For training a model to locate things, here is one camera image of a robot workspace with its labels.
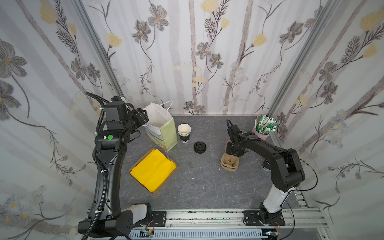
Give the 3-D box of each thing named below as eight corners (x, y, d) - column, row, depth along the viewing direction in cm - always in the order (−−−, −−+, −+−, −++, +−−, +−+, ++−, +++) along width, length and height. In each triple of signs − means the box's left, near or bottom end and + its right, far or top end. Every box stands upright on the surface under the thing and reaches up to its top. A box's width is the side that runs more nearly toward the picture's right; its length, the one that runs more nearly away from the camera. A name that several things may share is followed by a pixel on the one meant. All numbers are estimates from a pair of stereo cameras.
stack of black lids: (193, 153, 101) (193, 151, 99) (193, 143, 106) (193, 141, 104) (206, 153, 101) (206, 151, 99) (205, 143, 106) (205, 141, 104)
